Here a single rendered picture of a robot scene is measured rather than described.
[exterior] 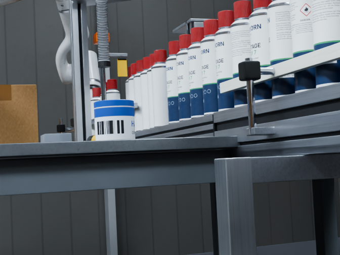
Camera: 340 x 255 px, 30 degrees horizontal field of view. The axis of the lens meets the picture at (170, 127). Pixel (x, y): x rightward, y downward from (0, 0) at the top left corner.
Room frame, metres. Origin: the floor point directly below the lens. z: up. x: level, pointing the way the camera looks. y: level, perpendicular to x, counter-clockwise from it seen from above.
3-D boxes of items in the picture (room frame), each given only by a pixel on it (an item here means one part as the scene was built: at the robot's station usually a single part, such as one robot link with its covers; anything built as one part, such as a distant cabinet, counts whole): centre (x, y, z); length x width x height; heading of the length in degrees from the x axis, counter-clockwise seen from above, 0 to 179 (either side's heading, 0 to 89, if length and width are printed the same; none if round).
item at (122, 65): (1.95, 0.14, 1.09); 0.03 x 0.01 x 0.06; 110
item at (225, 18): (1.26, -0.12, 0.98); 0.05 x 0.05 x 0.20
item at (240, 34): (1.18, -0.15, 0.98); 0.05 x 0.05 x 0.20
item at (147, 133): (2.00, 0.14, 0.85); 1.65 x 0.11 x 0.05; 20
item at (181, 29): (1.63, -0.09, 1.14); 0.14 x 0.11 x 0.01; 20
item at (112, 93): (2.15, 0.19, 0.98); 0.05 x 0.05 x 0.20
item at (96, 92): (2.35, 0.27, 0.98); 0.05 x 0.05 x 0.20
